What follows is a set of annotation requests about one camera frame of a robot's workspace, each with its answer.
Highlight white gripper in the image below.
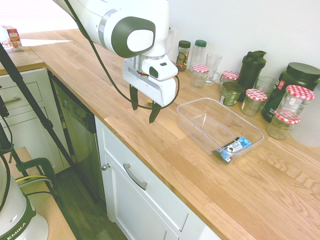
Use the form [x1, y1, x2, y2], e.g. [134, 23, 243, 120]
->
[122, 57, 180, 125]

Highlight clear plastic container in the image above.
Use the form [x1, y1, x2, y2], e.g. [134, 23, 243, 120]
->
[176, 97, 265, 166]

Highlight blue protein bar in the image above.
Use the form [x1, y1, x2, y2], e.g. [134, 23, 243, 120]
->
[211, 136, 252, 163]

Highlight large black protein tub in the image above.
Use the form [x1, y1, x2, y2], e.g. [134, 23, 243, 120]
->
[261, 62, 320, 123]

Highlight spice jar with dark lid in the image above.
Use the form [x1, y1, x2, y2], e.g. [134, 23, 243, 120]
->
[176, 40, 192, 73]

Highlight glass jar red checkered lid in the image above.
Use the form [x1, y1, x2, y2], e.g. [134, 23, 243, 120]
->
[266, 109, 301, 140]
[240, 88, 268, 117]
[190, 64, 210, 88]
[219, 70, 240, 93]

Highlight dark dishwasher front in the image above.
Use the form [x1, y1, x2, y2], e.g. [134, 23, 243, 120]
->
[48, 72, 106, 203]

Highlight clear bottle with green lid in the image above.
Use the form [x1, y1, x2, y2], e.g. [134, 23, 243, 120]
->
[189, 39, 208, 76]

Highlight tall clear drinking glass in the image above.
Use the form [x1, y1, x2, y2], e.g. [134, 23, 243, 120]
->
[204, 53, 223, 87]

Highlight dark green lidded cup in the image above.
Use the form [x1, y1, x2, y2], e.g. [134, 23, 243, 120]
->
[219, 81, 245, 107]

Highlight white kitchen cabinet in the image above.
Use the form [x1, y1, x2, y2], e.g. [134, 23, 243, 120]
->
[94, 116, 221, 240]

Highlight white drawer cabinet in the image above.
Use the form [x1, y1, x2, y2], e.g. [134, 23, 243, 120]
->
[0, 67, 73, 175]

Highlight black shaker bottle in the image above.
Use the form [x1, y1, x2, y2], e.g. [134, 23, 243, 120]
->
[236, 50, 268, 103]

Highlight dark green clamp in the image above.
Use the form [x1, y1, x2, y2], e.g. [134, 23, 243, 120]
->
[23, 157, 57, 193]

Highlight short clear glass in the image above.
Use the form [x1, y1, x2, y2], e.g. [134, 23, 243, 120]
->
[254, 75, 277, 101]

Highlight orange and white carton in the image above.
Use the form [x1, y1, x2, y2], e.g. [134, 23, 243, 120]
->
[1, 24, 25, 52]

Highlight large jar red checkered lid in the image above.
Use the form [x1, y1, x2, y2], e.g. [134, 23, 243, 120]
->
[274, 84, 316, 118]

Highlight white translucent plastic jug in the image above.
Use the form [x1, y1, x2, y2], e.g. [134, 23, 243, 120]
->
[288, 83, 320, 148]

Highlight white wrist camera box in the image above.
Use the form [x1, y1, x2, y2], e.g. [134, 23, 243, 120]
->
[149, 55, 180, 81]

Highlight silver cabinet bar handle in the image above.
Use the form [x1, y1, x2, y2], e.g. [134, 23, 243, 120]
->
[122, 163, 148, 191]

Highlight black camera tripod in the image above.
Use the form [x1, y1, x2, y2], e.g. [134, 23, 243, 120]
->
[0, 42, 101, 204]

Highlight silver drawer handle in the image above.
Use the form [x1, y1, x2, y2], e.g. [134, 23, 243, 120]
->
[3, 96, 22, 106]

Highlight yellow and white cables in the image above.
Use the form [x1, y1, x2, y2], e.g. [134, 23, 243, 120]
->
[14, 174, 55, 191]

